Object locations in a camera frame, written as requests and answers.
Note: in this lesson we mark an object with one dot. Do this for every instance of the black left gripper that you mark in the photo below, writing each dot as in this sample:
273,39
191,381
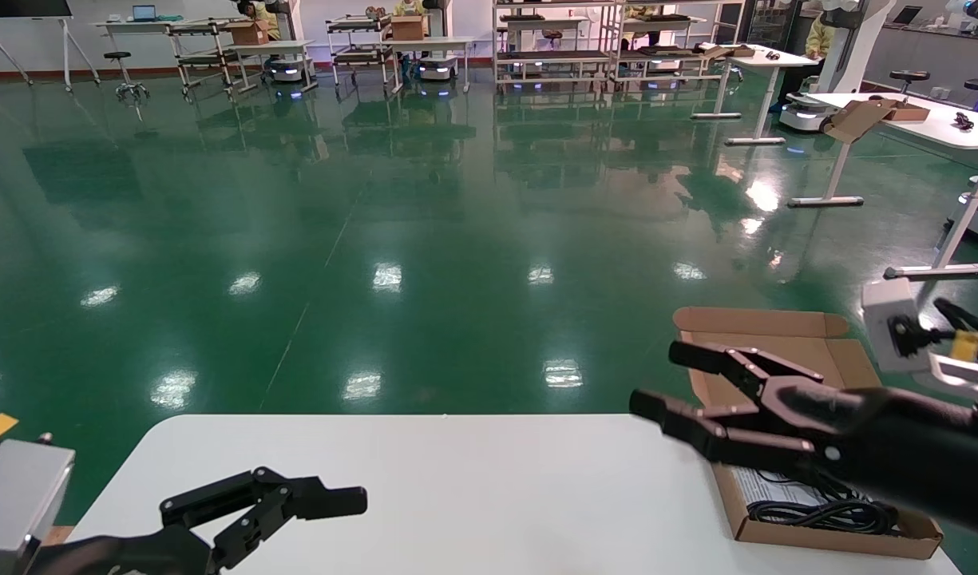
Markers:
137,555

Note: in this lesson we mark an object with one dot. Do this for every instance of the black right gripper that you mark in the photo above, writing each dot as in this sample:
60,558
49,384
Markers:
896,447

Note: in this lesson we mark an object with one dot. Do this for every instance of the cardboard storage box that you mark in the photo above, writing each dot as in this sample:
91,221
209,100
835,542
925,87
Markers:
776,323

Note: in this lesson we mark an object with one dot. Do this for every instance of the flat cardboard box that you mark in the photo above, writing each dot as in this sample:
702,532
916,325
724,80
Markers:
728,49

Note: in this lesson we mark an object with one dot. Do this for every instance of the brown cardboard box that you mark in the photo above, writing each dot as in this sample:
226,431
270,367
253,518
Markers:
249,33
409,29

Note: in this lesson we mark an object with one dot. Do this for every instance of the white printed paper manual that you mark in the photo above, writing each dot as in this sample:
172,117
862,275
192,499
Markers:
756,483

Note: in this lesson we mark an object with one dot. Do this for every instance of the large brown cardboard carton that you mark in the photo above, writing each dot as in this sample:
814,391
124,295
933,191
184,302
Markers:
57,533

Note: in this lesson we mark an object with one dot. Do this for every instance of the white table with T-legs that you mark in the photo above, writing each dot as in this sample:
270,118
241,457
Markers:
784,58
948,128

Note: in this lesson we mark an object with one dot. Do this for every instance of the tall metal shelf rack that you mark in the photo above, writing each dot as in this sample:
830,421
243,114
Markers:
552,56
664,54

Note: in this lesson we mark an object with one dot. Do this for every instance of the person in yellow coat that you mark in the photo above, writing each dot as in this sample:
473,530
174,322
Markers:
820,40
413,6
261,12

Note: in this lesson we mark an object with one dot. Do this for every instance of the dark grey counter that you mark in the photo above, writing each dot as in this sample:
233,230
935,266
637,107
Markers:
936,52

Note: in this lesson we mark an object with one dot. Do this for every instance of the open laptop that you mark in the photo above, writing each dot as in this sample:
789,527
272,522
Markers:
908,14
144,12

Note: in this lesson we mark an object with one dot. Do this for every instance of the metal rack cart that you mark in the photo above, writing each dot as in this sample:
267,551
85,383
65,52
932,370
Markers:
361,54
205,57

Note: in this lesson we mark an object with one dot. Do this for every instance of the white desk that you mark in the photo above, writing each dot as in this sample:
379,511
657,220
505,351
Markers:
121,24

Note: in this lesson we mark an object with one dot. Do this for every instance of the black screen on stand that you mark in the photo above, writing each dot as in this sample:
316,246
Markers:
17,6

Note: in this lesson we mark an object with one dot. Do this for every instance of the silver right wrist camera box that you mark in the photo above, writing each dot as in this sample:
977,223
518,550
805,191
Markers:
888,319

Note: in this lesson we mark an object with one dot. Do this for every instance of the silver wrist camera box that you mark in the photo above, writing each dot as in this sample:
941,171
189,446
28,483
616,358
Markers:
17,495
888,319

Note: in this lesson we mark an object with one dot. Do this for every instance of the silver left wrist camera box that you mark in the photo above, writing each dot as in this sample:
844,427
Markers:
17,495

